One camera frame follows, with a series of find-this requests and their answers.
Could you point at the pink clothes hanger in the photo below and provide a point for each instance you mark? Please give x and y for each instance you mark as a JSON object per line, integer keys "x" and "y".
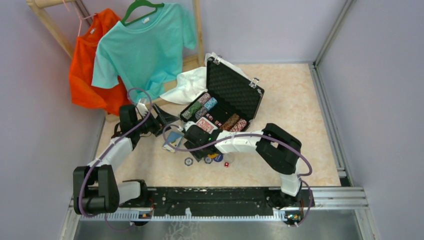
{"x": 79, "y": 14}

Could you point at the red dice in case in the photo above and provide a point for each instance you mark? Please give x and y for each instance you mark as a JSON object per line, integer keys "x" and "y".
{"x": 213, "y": 119}

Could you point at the aluminium frame rail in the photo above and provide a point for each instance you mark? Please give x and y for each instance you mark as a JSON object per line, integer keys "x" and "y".
{"x": 325, "y": 198}

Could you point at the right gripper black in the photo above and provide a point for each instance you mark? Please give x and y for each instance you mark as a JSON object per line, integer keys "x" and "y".
{"x": 199, "y": 155}

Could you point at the grey poker chip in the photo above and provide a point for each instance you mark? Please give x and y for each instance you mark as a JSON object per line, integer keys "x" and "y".
{"x": 188, "y": 161}
{"x": 208, "y": 160}

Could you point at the wooden clothes rack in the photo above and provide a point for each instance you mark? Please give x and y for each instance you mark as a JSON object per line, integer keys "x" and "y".
{"x": 39, "y": 8}

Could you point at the black poker set case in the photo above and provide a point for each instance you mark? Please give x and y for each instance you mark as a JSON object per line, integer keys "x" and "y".
{"x": 235, "y": 93}

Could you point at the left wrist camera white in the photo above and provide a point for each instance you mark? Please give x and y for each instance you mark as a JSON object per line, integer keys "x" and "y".
{"x": 141, "y": 107}

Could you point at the brown chip row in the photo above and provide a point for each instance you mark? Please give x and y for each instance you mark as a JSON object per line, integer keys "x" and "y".
{"x": 230, "y": 122}

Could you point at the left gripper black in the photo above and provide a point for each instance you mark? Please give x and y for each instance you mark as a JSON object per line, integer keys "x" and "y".
{"x": 160, "y": 123}

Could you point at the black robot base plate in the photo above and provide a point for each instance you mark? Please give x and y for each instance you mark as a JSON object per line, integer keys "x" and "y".
{"x": 220, "y": 201}

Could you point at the green clothes hanger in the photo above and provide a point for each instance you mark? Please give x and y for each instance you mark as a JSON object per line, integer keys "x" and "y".
{"x": 140, "y": 9}

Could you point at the red white chip row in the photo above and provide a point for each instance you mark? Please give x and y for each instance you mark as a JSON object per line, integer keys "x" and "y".
{"x": 239, "y": 126}

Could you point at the blue playing card box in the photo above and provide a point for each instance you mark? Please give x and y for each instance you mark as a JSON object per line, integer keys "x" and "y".
{"x": 174, "y": 140}

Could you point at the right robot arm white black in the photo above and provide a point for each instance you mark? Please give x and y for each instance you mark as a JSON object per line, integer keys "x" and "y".
{"x": 278, "y": 148}

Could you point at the green white chip row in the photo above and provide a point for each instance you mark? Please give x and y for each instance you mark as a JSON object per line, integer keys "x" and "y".
{"x": 197, "y": 105}

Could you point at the teal t-shirt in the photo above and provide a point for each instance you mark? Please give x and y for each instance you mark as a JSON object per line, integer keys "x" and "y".
{"x": 145, "y": 54}

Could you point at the blue small blind button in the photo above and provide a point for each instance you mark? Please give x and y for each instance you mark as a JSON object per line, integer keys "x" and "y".
{"x": 218, "y": 158}

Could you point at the white cloth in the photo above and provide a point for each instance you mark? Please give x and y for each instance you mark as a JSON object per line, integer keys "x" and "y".
{"x": 190, "y": 85}

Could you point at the yellow big blind button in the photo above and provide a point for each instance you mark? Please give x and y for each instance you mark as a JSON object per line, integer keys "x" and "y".
{"x": 212, "y": 156}

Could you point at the red playing card deck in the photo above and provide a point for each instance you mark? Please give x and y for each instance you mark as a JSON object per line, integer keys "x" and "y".
{"x": 206, "y": 125}

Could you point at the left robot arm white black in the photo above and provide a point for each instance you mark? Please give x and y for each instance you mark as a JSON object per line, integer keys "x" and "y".
{"x": 95, "y": 189}

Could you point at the blue grey chip row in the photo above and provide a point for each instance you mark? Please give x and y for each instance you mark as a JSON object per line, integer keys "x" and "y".
{"x": 205, "y": 108}

